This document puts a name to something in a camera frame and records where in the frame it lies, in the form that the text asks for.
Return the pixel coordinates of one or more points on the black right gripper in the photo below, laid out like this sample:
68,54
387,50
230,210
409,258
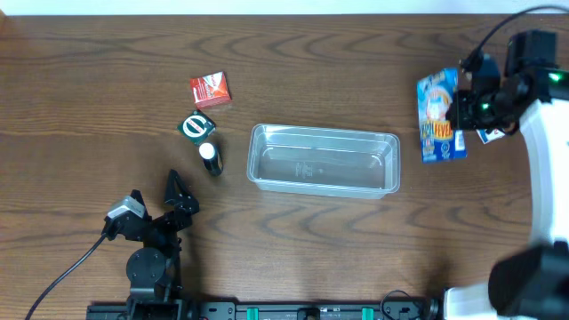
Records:
458,114

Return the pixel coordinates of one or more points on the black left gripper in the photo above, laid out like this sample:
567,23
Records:
164,218

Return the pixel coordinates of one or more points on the white Panadol box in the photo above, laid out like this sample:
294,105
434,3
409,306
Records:
487,136

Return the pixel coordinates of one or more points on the blue cooling patch box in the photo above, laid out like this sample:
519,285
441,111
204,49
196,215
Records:
435,95

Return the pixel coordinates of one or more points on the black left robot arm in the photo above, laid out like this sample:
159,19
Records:
154,270

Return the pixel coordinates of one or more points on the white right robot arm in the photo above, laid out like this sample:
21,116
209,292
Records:
533,283

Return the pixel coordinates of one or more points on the clear plastic container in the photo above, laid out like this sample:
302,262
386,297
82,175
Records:
323,161

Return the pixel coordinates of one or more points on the dark bottle white cap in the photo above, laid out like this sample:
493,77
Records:
211,158

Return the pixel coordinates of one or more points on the green Zam-Buk box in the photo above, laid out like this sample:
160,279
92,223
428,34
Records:
197,127

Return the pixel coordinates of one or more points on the red medicine box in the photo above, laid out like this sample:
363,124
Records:
210,90

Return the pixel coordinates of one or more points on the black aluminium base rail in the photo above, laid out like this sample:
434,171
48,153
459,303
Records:
392,308

